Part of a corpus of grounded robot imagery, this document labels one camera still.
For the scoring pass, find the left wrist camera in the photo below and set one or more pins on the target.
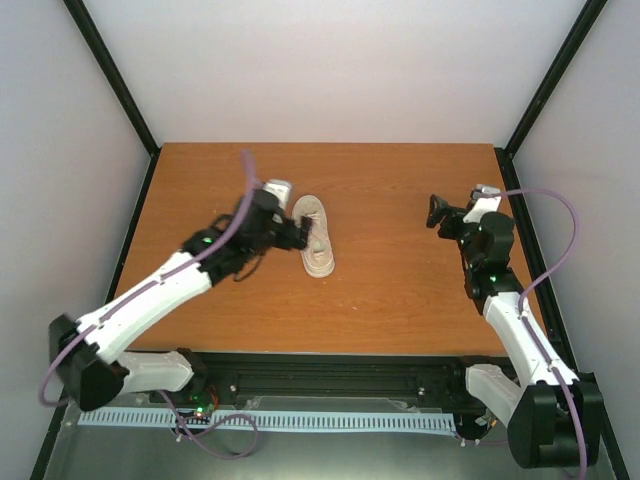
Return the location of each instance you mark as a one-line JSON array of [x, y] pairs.
[[281, 189]]

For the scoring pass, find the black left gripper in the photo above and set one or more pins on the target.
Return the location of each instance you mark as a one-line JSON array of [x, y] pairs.
[[290, 240]]

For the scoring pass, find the black frame rail left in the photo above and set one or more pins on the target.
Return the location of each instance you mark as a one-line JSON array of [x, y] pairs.
[[104, 59]]

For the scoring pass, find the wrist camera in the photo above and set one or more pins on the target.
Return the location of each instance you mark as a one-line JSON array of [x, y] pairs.
[[281, 189], [483, 199]]

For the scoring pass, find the light blue cable duct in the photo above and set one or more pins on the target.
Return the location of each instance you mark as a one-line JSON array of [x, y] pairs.
[[287, 421]]

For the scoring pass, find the white canvas sneaker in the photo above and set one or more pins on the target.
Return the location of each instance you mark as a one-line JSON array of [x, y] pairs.
[[318, 258]]

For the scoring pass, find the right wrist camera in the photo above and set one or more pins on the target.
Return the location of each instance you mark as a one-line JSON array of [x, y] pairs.
[[483, 199]]

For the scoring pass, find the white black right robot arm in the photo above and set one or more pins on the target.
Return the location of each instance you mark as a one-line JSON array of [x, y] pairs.
[[553, 416]]

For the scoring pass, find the black frame rail right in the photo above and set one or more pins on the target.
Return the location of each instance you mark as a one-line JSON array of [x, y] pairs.
[[570, 46]]

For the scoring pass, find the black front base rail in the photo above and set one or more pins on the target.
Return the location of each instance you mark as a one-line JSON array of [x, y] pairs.
[[325, 380]]

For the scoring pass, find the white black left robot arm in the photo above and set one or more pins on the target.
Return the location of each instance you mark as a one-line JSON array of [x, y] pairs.
[[211, 255]]

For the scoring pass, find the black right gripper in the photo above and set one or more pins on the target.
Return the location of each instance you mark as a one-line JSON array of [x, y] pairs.
[[443, 209]]

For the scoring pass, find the black frame rail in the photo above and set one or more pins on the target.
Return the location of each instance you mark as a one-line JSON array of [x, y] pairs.
[[104, 59], [570, 46]]

